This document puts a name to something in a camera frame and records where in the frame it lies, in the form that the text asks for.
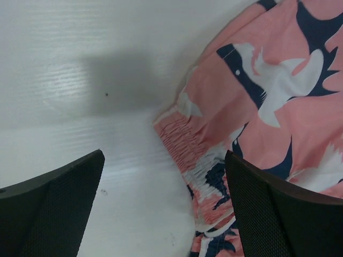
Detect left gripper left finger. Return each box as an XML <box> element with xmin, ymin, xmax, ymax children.
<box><xmin>1</xmin><ymin>149</ymin><xmax>105</xmax><ymax>256</ymax></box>

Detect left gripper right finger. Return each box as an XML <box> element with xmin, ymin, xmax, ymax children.
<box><xmin>225</xmin><ymin>151</ymin><xmax>342</xmax><ymax>256</ymax></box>

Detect pink shark print shorts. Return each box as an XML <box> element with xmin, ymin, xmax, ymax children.
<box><xmin>153</xmin><ymin>1</ymin><xmax>342</xmax><ymax>256</ymax></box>

